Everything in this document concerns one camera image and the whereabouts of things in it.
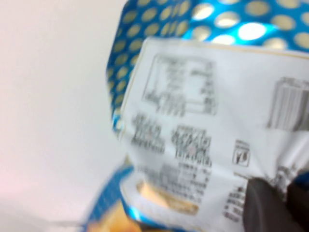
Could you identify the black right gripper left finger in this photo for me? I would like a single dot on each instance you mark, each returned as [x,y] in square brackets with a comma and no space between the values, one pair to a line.
[263,207]

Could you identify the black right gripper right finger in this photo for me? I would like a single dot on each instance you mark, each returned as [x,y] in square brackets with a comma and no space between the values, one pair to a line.
[299,207]

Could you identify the blue polka dot Vikar bag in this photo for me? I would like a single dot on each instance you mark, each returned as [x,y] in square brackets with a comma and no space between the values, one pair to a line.
[193,96]

